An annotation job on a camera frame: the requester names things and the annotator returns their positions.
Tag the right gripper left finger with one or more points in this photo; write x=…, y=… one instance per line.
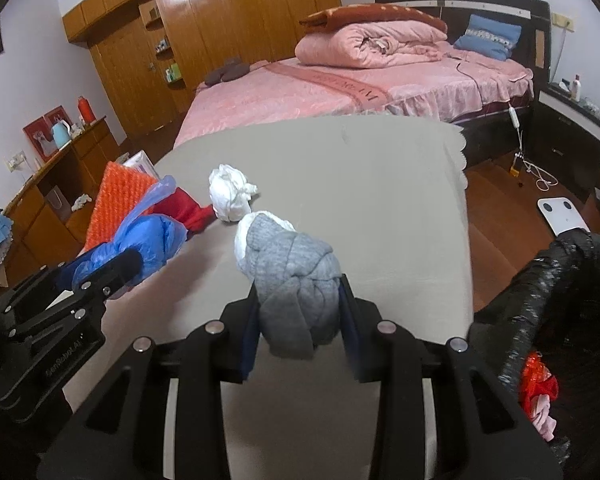
x=118, y=430

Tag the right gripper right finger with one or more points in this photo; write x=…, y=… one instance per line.
x=481, y=431

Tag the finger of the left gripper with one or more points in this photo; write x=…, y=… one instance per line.
x=80, y=284

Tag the blue plastic bag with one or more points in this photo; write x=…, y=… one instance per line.
x=156, y=237

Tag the orange woven scrubber pad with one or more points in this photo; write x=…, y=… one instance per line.
x=120, y=191

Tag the red cloth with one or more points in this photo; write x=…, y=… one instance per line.
x=180, y=207

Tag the white blue medicine box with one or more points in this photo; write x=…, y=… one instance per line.
x=142, y=163

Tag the grey knitted sock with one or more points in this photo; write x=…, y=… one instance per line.
x=297, y=280

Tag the black trash bag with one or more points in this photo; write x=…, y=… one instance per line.
x=553, y=306

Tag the wooden sideboard cabinet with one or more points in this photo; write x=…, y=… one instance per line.
x=50, y=215

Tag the red photo frames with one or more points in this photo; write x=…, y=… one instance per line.
x=39, y=133

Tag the light blue electric kettle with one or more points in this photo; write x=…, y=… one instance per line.
x=61, y=132

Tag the red thermos bottle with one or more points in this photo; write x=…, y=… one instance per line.
x=86, y=111

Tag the white bathroom scale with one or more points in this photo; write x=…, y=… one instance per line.
x=561, y=215

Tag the wooden wardrobe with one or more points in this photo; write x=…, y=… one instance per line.
x=150, y=55

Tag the dark slippers on bed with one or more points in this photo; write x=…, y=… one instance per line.
x=232, y=69

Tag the black nightstand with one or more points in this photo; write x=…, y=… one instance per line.
x=564, y=140

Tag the bed with pink sheet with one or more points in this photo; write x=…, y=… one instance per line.
x=460, y=84

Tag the white lotion bottle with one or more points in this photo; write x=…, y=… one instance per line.
x=575, y=88

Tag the folded pink quilt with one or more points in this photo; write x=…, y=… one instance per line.
x=373, y=45

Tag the blue pillow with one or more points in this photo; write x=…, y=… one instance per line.
x=490, y=38

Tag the red brown folded blanket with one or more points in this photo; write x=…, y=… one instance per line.
x=332, y=19

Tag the black headboard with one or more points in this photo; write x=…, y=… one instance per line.
x=534, y=46

